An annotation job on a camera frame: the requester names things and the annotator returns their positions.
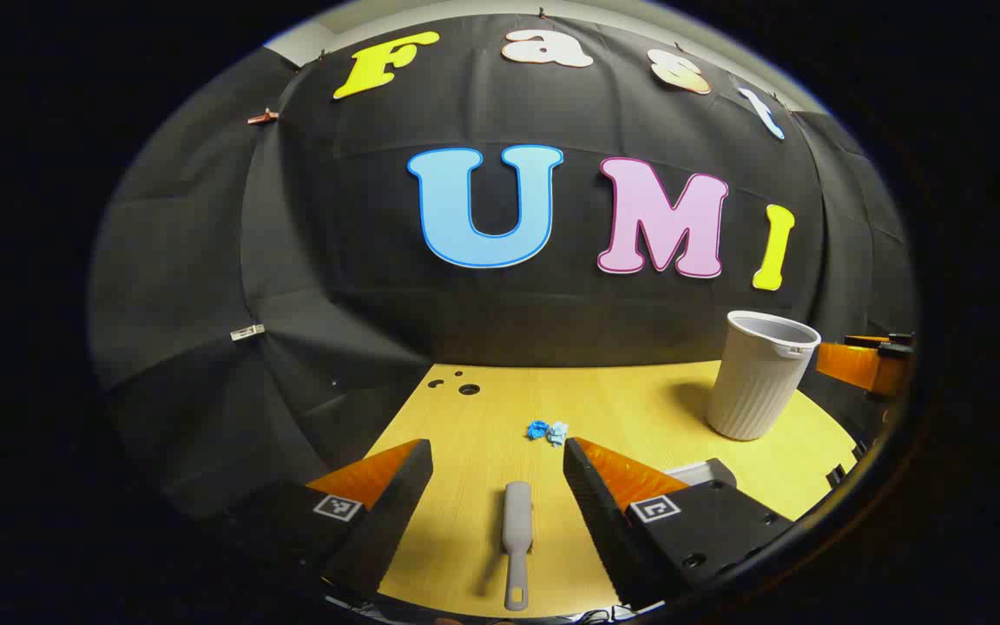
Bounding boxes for wooden desktop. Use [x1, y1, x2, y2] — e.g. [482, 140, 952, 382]
[374, 360, 861, 619]

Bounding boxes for white ribbed garbage bin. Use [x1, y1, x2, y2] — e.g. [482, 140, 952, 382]
[707, 310, 822, 442]

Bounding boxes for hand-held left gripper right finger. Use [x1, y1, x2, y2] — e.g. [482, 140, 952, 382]
[562, 437, 796, 610]

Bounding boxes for black backdrop cloth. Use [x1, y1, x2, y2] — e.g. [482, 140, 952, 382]
[88, 13, 918, 522]

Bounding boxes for small grey broom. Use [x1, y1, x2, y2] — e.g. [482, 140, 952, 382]
[503, 481, 534, 612]

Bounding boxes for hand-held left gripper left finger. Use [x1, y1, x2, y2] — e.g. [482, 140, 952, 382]
[222, 438, 434, 604]

